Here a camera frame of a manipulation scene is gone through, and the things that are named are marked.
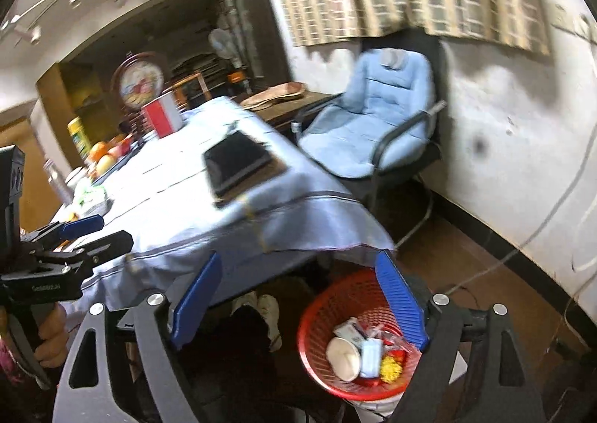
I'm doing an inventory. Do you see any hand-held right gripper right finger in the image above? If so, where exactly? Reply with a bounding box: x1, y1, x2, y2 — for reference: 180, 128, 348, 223
375, 249, 546, 423

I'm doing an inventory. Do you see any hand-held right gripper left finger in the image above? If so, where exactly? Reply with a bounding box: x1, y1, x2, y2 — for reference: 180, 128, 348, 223
53, 251, 224, 423

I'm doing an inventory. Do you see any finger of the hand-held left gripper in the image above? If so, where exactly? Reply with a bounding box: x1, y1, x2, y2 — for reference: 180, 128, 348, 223
21, 214, 106, 249
35, 230, 134, 266

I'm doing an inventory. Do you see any small white box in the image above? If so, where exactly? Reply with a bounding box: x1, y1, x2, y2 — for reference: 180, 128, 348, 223
333, 318, 369, 342

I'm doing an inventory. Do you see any light blue face mask packet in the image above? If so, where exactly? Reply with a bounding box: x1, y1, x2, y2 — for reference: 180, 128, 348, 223
359, 339, 384, 378

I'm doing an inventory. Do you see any white paper cup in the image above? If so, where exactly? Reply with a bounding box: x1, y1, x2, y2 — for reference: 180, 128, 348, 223
325, 336, 362, 382

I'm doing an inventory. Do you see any red plastic basket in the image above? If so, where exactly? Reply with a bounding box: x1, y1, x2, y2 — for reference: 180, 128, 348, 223
297, 267, 425, 400

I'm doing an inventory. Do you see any person's left hand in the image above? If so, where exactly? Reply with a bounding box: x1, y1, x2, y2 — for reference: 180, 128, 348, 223
35, 305, 69, 368

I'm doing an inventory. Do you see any green white packet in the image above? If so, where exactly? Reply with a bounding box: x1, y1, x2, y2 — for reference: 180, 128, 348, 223
75, 185, 113, 215

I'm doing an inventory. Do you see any white shoe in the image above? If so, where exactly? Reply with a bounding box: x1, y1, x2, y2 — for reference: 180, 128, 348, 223
257, 295, 283, 351
232, 291, 258, 316

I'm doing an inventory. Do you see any silver metal bottle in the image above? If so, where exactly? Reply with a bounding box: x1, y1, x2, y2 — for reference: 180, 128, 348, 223
43, 159, 71, 202

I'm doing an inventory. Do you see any blue rimmed fruit plate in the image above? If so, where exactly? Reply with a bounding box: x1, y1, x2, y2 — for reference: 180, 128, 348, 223
91, 147, 141, 185

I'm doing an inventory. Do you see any light blue striped tablecloth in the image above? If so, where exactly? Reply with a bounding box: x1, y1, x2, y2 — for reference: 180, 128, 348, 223
47, 96, 397, 312

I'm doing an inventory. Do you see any yellow spray can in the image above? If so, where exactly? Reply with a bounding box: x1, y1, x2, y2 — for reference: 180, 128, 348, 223
68, 117, 91, 158

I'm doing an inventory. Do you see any red box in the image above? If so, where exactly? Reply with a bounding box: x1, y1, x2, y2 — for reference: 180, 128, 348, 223
141, 94, 184, 138

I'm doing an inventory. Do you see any black tablet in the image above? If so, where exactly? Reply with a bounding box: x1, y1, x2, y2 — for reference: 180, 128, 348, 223
203, 130, 286, 210

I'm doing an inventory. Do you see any round painted table screen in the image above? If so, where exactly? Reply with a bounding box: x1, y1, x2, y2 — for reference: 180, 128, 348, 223
110, 52, 165, 125

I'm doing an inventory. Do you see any blue cushioned chair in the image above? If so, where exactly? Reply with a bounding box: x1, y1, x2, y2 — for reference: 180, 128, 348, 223
294, 28, 444, 214

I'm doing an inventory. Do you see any wooden tray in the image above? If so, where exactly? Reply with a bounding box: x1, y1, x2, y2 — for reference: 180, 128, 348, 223
240, 82, 306, 109

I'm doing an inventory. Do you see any white standing fan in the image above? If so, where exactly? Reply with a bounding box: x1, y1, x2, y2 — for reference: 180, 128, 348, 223
208, 28, 246, 69

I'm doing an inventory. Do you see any white power cable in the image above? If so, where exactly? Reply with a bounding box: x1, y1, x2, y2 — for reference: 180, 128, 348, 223
396, 124, 597, 293

